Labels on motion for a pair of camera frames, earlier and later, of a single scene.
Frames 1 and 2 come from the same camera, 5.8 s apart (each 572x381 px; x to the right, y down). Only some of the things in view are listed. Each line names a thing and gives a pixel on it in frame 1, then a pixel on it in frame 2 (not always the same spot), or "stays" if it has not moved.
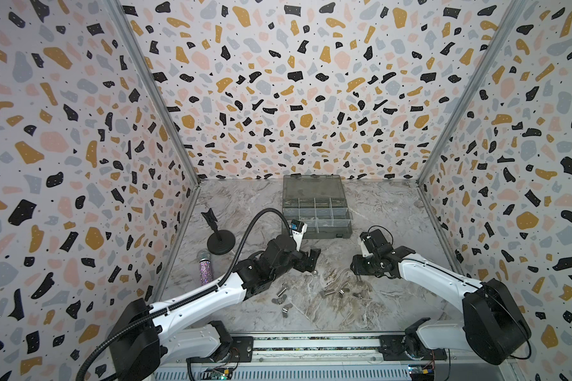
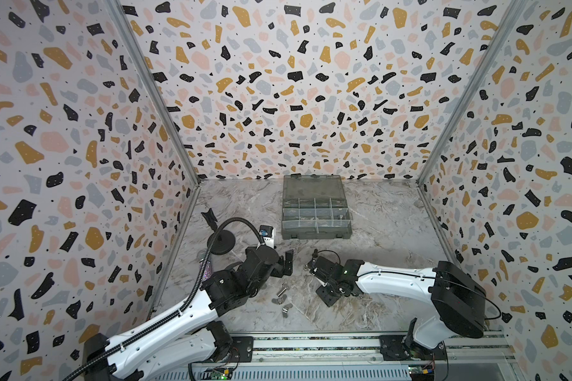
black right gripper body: [376, 262] to [334, 286]
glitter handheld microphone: [205, 267] stays
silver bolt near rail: [285, 309] stays
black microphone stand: [222, 241] stays
